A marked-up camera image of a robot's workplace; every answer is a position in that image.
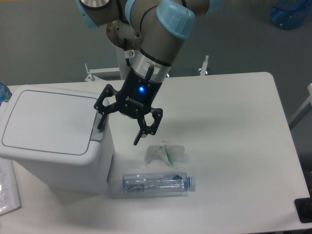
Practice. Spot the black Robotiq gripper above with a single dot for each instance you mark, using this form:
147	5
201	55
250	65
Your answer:
134	100

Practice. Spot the white plastic trash can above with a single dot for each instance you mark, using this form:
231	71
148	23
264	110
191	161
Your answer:
54	134

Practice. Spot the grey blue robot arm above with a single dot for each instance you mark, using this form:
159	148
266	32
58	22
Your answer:
133	12

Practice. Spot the crumpled clear plastic wrapper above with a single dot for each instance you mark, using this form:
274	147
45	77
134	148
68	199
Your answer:
171	154

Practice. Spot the clear plastic water bottle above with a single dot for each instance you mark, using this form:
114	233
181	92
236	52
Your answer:
165	184

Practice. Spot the blue bottle at left edge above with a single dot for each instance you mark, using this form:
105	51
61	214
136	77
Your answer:
5	93

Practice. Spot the white paper notepad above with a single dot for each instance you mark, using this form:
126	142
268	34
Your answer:
9	192

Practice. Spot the blue water jug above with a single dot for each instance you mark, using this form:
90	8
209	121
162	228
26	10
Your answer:
289	14

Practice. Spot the black device at table edge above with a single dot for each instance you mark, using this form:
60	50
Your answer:
304	209

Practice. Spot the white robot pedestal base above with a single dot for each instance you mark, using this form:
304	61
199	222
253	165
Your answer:
122	56

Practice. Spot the white frame leg right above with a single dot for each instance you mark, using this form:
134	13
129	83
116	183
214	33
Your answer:
302	111

